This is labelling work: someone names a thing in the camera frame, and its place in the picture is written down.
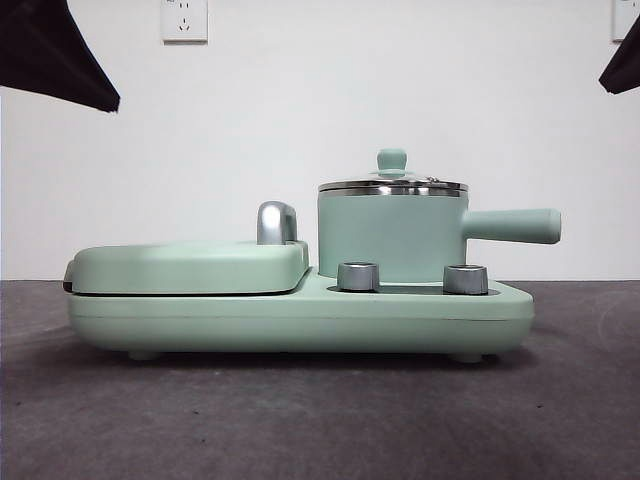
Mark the glass pot lid green knob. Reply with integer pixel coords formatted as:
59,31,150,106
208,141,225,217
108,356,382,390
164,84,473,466
319,147,471,197

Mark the mint green steamer pot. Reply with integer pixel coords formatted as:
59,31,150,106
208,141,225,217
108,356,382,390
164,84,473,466
317,187,563,282

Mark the silver control knob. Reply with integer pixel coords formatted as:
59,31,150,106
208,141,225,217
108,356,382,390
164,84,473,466
442,263,491,296
337,260,382,293

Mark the mint green breakfast maker base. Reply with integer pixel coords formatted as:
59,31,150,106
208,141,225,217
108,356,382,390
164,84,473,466
67,266,535,363

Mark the white wall socket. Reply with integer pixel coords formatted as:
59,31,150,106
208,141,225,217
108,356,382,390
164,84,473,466
160,0,209,45
612,0,640,44

